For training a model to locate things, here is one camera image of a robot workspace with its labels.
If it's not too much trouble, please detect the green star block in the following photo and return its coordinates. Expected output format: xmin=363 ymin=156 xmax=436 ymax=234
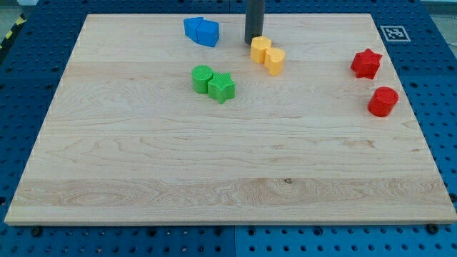
xmin=208 ymin=73 xmax=236 ymax=104

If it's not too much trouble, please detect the red star block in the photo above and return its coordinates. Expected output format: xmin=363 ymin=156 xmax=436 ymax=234
xmin=351 ymin=49 xmax=383 ymax=79

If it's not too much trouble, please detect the green cylinder block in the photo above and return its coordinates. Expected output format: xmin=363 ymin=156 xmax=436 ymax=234
xmin=191 ymin=65 xmax=214 ymax=94

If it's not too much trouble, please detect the wooden board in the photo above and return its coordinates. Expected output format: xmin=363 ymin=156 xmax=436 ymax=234
xmin=5 ymin=14 xmax=456 ymax=226

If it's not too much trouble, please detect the yellow heart block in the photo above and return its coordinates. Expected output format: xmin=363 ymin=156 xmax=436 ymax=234
xmin=264 ymin=47 xmax=286 ymax=76

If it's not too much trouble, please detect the yellow hexagon block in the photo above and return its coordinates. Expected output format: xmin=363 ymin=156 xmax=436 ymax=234
xmin=250 ymin=36 xmax=272 ymax=64

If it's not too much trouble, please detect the blue pentagon block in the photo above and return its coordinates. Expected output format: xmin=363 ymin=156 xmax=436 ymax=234
xmin=196 ymin=19 xmax=219 ymax=47

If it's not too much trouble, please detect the blue left block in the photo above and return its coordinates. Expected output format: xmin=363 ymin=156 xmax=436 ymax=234
xmin=184 ymin=17 xmax=204 ymax=42

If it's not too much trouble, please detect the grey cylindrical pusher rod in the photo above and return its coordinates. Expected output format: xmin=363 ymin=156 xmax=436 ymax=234
xmin=244 ymin=0 xmax=265 ymax=45

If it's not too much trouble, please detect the red cylinder block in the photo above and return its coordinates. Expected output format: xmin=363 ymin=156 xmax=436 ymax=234
xmin=367 ymin=86 xmax=399 ymax=117

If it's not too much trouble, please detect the white fiducial marker tag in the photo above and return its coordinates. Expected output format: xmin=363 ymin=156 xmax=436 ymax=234
xmin=380 ymin=25 xmax=411 ymax=42

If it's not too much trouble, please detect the black yellow hazard tape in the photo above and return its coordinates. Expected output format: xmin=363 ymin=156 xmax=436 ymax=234
xmin=1 ymin=13 xmax=27 ymax=52

